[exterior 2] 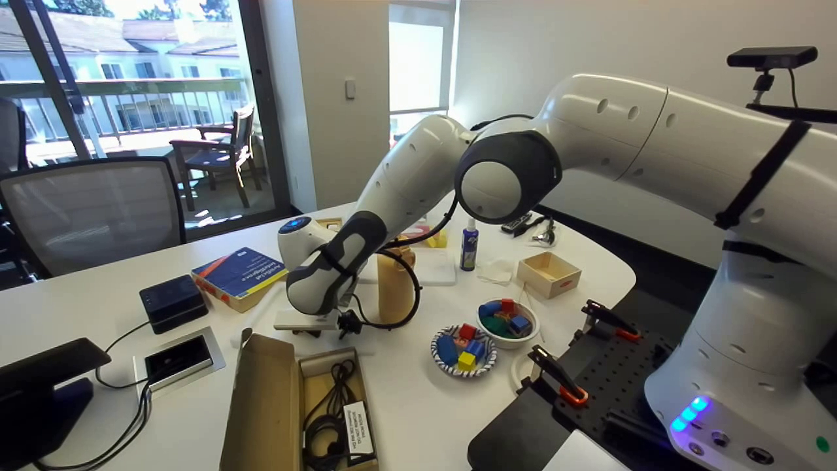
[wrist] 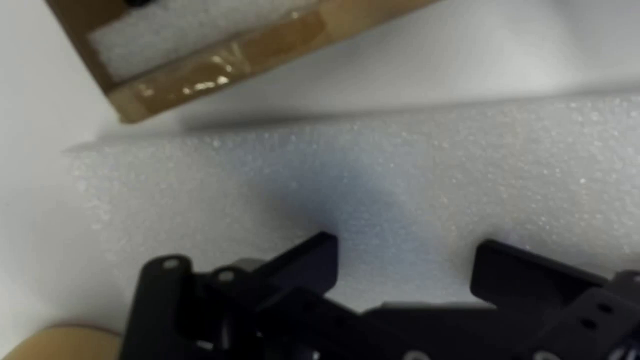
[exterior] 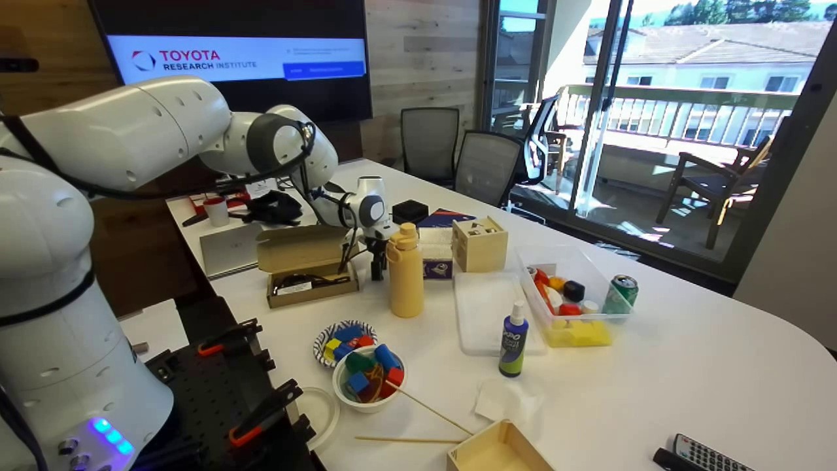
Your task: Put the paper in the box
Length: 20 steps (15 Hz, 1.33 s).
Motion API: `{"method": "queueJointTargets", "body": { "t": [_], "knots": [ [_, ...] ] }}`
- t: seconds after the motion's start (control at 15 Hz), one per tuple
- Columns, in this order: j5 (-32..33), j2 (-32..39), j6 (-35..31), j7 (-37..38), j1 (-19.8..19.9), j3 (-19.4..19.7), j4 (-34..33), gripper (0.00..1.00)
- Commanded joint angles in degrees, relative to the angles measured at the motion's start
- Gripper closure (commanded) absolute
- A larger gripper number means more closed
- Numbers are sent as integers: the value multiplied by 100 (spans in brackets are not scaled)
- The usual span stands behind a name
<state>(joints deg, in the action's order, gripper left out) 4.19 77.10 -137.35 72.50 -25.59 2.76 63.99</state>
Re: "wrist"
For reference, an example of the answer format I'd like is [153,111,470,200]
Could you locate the open cardboard box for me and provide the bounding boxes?
[42,0,444,126]

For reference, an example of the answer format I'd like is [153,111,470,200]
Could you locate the white foam paper sheet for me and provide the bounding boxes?
[64,91,640,330]

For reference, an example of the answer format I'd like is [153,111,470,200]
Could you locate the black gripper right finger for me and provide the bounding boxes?
[470,238,640,360]

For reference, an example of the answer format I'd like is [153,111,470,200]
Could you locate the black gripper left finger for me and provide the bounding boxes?
[122,230,347,360]

